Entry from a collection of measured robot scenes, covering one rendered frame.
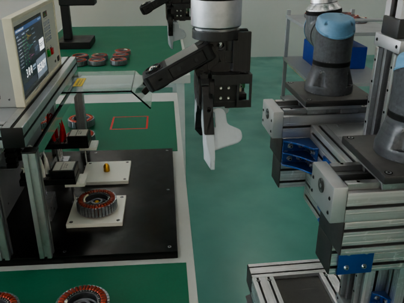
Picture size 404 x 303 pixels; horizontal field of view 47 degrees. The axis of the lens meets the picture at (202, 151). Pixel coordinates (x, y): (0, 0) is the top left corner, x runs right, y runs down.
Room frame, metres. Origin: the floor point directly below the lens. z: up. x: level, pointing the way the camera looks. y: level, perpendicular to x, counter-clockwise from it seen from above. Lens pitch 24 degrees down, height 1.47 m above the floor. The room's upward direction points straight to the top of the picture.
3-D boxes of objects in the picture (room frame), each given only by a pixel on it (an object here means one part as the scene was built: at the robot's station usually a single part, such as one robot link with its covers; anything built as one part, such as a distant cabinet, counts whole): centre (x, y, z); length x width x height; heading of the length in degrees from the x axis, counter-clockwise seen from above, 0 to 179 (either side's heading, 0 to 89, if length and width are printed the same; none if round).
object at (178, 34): (1.58, 0.08, 1.19); 0.06 x 0.03 x 0.09; 97
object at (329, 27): (1.47, -0.41, 1.20); 0.13 x 0.12 x 0.14; 179
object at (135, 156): (1.26, 0.32, 0.76); 0.64 x 0.47 x 0.02; 4
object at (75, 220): (1.14, 0.30, 0.78); 0.15 x 0.15 x 0.01; 4
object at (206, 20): (0.71, -0.02, 1.37); 0.08 x 0.08 x 0.05
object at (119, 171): (1.38, 0.31, 0.78); 0.15 x 0.15 x 0.01; 4
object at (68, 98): (1.25, 0.40, 1.03); 0.62 x 0.01 x 0.03; 4
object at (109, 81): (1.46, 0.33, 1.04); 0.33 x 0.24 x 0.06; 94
